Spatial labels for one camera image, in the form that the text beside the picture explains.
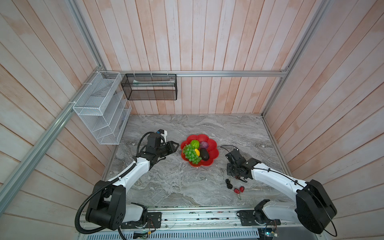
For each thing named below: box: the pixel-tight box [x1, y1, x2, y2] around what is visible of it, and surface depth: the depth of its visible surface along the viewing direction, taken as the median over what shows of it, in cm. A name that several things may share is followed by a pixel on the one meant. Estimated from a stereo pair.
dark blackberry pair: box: [225, 178, 233, 189], surface depth 86 cm
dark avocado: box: [200, 148, 209, 161], surface depth 95 cm
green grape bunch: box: [183, 144, 202, 165], surface depth 92 cm
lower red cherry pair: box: [234, 186, 245, 200], surface depth 83 cm
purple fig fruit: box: [200, 141, 209, 149], surface depth 100 cm
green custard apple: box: [191, 139, 200, 149], surface depth 97 cm
